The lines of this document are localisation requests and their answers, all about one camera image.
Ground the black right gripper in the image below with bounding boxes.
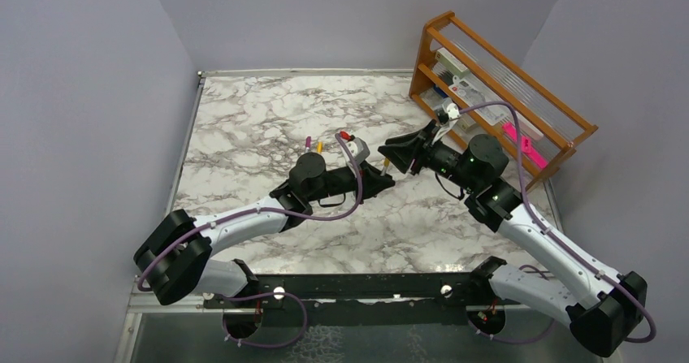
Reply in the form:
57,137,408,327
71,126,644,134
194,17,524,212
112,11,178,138
379,119,479,192

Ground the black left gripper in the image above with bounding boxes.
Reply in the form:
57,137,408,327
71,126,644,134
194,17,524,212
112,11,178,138
306,160,395,205

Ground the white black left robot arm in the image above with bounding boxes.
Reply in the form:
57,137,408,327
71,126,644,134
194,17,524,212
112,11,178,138
133,153,395,307

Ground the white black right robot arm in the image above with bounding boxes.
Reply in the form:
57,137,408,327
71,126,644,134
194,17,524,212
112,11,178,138
378,121,648,357

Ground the pink tool on shelf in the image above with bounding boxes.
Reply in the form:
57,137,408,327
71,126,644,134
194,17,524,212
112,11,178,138
501,123,548,170

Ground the wooden shelf rack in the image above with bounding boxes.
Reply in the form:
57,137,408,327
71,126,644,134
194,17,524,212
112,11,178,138
409,11,598,188

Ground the white green box on shelf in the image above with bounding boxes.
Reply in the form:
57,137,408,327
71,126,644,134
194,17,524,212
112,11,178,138
435,47,471,78

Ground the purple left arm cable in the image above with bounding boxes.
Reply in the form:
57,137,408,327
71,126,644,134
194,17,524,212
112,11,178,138
136,132,365,349

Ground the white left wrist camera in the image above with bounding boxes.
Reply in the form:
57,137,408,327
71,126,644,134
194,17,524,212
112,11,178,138
345,138,371,166

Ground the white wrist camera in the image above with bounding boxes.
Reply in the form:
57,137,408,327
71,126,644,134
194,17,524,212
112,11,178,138
345,138,371,166
432,97,461,144

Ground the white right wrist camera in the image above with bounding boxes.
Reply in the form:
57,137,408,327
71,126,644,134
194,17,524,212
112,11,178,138
432,97,461,144

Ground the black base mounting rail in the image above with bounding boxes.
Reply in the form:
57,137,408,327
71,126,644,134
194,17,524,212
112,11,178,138
203,272,507,328

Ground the aluminium frame rail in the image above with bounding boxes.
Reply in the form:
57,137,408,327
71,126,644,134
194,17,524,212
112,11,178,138
127,275,211,315

